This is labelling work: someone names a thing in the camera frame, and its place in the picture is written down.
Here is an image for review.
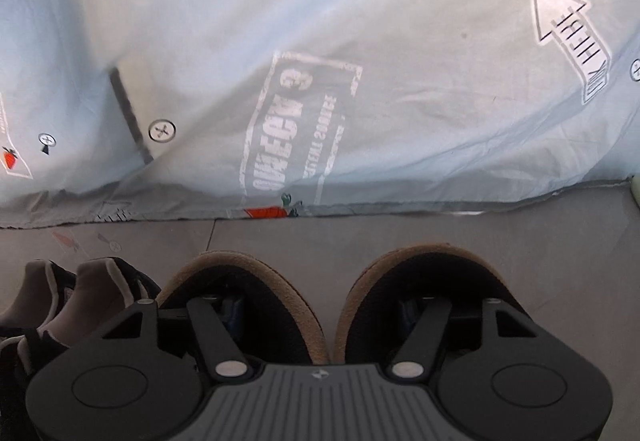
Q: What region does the black sneaker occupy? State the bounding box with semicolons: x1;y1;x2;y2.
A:
17;257;162;372
0;260;77;441

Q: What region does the light blue printed sheet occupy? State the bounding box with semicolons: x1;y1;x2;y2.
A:
0;0;640;229

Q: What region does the beige laced sneaker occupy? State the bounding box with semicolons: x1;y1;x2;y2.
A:
157;250;331;367
336;245;526;367

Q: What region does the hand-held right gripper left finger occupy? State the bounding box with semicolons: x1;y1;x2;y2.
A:
95;297;249;379

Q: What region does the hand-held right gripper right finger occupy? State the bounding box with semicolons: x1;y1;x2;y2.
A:
389;297;548;378

